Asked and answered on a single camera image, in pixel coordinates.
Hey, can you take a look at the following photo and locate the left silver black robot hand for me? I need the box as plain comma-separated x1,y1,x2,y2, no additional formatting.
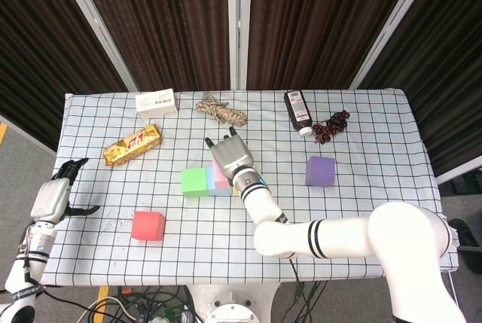
29,157,102,225

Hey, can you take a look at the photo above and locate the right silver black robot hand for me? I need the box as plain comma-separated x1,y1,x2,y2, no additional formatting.
204,126,255,181

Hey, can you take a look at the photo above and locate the pink foam cube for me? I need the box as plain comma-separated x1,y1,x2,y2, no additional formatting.
212,159,233,191

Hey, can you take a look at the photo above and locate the blue foam cube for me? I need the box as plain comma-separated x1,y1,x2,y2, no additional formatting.
206,166,233,197

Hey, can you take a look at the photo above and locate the green foam cube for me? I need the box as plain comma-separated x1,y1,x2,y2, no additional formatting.
181,167,209,199

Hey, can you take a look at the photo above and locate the red foam cube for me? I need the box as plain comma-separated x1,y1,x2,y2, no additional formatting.
131,210,166,242

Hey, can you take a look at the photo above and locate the purple foam cube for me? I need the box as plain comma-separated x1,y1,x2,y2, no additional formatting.
305,155,336,188

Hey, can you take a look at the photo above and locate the dark brown bottle white cap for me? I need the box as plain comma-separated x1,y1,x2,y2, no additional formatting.
282,90,314,139

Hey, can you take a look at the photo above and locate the white cardboard box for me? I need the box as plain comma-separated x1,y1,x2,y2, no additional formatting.
135,88,178,120

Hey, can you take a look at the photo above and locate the white black checkered tablecloth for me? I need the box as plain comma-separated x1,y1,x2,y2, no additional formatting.
22,88,460,287

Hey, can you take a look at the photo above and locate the golden snack package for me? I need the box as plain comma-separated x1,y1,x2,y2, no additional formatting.
102,123,163,168

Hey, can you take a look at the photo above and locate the dark brown pleated curtain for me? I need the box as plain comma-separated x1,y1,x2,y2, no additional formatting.
0,0,129,153
357,0,482,177
73,0,231,93
246,0,421,90

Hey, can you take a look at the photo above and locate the green circuit board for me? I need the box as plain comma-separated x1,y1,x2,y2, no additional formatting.
163,303,186,320

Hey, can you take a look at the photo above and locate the black bulky object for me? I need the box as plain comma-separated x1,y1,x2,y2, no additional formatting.
438,179,482,264

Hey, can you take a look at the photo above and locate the coiled beige rope bundle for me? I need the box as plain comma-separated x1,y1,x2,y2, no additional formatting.
194,91,249,127

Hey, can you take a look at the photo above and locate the dark red bead string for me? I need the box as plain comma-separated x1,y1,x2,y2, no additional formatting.
311,109,351,145

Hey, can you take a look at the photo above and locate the white cable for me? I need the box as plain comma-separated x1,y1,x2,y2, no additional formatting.
81,296,133,323

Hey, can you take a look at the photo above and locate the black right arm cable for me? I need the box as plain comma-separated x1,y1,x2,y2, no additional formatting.
288,257,306,290

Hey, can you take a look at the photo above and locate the white partition frame post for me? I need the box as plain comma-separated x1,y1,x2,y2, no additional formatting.
52,0,139,93
227,0,252,90
349,0,440,90

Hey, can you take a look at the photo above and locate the black cable tangle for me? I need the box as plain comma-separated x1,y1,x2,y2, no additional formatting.
78,285,199,323

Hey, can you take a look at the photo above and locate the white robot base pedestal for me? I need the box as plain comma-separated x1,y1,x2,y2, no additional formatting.
188,281,282,323

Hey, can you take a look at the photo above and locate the black cable bunch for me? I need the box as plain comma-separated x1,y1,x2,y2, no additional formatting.
289,281,328,323

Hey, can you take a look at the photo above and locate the white partition base rail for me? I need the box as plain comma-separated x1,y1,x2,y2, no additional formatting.
435,166,482,185

